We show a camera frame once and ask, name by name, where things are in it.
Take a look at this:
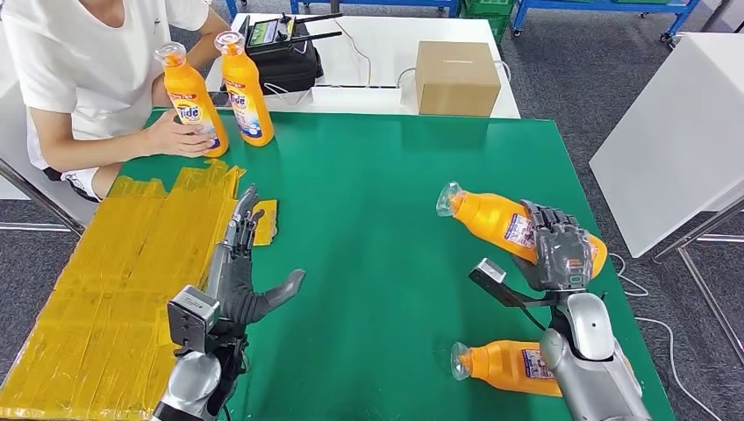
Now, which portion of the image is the person's right hand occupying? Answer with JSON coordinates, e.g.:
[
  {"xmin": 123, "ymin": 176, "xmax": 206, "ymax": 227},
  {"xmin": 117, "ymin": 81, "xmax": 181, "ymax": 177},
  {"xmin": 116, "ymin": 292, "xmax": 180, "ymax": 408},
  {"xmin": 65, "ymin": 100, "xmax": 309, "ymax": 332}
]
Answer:
[{"xmin": 144, "ymin": 110, "xmax": 216, "ymax": 159}]

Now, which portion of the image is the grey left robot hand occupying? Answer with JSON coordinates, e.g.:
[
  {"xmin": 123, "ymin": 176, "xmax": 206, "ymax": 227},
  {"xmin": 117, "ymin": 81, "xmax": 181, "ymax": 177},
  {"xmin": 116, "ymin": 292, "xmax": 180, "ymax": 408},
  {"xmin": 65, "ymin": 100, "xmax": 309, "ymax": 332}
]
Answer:
[{"xmin": 204, "ymin": 184, "xmax": 307, "ymax": 326}]

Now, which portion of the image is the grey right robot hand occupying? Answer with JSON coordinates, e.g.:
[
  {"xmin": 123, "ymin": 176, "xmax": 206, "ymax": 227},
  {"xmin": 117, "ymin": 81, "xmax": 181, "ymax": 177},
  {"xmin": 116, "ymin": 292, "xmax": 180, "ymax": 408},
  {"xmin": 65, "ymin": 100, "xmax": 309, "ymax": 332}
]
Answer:
[{"xmin": 514, "ymin": 199, "xmax": 595, "ymax": 293}]

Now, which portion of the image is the orange detergent bottle clear cap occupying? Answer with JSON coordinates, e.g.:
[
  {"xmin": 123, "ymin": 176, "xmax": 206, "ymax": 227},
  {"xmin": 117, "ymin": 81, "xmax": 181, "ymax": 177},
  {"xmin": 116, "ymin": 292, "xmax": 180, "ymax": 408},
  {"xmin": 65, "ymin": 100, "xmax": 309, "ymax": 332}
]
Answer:
[
  {"xmin": 450, "ymin": 339, "xmax": 566, "ymax": 398},
  {"xmin": 154, "ymin": 41, "xmax": 230, "ymax": 159},
  {"xmin": 213, "ymin": 30, "xmax": 275, "ymax": 147},
  {"xmin": 435, "ymin": 182, "xmax": 609, "ymax": 279}
]

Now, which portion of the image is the yellow taped cardboard sheet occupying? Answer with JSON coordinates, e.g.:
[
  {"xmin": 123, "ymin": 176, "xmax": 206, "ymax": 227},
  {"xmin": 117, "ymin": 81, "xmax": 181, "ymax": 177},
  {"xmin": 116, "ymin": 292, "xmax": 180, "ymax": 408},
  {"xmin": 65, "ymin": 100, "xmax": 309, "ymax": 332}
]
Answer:
[{"xmin": 0, "ymin": 160, "xmax": 279, "ymax": 421}]

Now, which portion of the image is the person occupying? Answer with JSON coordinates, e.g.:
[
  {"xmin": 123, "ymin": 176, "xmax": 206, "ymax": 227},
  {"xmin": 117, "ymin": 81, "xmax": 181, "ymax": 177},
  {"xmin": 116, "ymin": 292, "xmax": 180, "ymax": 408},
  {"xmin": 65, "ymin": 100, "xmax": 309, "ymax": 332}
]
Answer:
[{"xmin": 0, "ymin": 0, "xmax": 232, "ymax": 202}]

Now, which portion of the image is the black carry bag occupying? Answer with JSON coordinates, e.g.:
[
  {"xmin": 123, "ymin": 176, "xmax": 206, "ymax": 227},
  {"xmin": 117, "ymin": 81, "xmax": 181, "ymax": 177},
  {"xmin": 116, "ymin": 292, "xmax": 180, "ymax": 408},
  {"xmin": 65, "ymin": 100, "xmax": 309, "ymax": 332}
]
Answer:
[{"xmin": 255, "ymin": 23, "xmax": 325, "ymax": 97}]

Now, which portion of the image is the black remote controller with antennas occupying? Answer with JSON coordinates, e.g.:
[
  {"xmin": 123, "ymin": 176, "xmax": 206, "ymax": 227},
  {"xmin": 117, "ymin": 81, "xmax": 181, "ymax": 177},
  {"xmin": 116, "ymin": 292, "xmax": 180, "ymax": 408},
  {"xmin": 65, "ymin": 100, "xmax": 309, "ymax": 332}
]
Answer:
[{"xmin": 244, "ymin": 13, "xmax": 344, "ymax": 58}]

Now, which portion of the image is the blue metal rack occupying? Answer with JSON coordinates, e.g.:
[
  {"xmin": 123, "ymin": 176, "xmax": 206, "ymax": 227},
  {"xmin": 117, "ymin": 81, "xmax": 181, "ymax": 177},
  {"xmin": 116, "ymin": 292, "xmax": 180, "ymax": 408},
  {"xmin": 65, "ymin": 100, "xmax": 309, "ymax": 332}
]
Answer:
[
  {"xmin": 197, "ymin": 0, "xmax": 240, "ymax": 21},
  {"xmin": 290, "ymin": 0, "xmax": 462, "ymax": 18},
  {"xmin": 512, "ymin": 0, "xmax": 702, "ymax": 42}
]

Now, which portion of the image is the brown cardboard box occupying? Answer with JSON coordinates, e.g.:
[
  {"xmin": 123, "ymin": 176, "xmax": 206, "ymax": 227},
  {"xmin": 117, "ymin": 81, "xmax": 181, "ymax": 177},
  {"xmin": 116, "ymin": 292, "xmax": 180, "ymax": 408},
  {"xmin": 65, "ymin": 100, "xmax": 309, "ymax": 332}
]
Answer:
[{"xmin": 414, "ymin": 40, "xmax": 503, "ymax": 118}]

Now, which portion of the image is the white rectangular desk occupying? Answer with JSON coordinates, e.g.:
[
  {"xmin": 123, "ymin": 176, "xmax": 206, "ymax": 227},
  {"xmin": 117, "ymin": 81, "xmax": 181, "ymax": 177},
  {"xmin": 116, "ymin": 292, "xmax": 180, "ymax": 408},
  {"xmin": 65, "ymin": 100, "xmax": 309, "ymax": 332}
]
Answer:
[{"xmin": 204, "ymin": 15, "xmax": 521, "ymax": 119}]

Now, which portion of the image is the green plastic crate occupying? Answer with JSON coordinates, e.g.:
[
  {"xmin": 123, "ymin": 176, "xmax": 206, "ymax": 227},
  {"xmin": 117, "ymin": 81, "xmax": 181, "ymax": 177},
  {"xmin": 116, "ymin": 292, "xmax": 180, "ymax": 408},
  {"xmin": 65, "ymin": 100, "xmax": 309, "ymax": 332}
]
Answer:
[{"xmin": 460, "ymin": 0, "xmax": 517, "ymax": 46}]

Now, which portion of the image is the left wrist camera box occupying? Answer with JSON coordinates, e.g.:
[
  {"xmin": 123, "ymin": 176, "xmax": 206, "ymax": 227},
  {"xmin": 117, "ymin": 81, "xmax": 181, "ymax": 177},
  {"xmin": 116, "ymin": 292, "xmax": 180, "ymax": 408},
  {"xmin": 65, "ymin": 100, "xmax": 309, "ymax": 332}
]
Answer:
[{"xmin": 167, "ymin": 284, "xmax": 221, "ymax": 355}]

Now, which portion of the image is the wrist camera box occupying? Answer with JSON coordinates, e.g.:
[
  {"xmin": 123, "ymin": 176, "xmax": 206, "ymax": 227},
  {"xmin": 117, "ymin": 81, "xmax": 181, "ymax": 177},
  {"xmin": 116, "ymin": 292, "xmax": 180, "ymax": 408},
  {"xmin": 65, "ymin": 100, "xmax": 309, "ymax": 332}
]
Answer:
[
  {"xmin": 167, "ymin": 284, "xmax": 221, "ymax": 355},
  {"xmin": 468, "ymin": 258, "xmax": 559, "ymax": 309}
]

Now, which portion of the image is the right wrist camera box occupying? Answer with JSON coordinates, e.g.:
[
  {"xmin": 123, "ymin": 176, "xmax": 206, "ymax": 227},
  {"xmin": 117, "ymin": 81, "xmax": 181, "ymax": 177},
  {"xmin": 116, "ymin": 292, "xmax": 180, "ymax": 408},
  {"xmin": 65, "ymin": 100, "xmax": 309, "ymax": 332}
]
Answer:
[{"xmin": 468, "ymin": 258, "xmax": 559, "ymax": 309}]

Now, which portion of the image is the white charging cable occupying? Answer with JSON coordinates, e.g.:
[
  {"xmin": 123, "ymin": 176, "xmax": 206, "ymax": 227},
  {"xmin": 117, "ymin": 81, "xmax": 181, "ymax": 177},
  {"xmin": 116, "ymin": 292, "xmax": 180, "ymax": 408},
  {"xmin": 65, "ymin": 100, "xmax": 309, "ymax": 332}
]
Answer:
[{"xmin": 262, "ymin": 81, "xmax": 313, "ymax": 108}]

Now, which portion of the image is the white floor cable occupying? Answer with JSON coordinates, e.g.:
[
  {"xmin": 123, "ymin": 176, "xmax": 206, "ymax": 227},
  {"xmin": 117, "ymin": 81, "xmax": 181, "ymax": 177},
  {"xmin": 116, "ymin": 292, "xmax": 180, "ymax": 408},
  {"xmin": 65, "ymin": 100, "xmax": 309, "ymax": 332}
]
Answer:
[{"xmin": 607, "ymin": 253, "xmax": 727, "ymax": 421}]

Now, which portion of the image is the thin brown desk cable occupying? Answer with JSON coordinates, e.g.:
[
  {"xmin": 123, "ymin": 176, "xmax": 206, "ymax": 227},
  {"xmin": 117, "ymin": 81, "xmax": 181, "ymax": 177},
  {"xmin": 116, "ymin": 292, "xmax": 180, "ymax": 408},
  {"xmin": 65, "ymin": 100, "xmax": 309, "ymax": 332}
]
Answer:
[{"xmin": 333, "ymin": 18, "xmax": 375, "ymax": 89}]

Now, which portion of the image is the white power cable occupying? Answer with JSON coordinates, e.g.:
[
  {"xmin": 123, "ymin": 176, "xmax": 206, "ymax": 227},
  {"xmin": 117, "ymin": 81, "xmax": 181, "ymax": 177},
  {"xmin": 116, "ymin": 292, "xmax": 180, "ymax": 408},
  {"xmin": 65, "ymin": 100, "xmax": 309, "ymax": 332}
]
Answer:
[{"xmin": 397, "ymin": 60, "xmax": 512, "ymax": 89}]

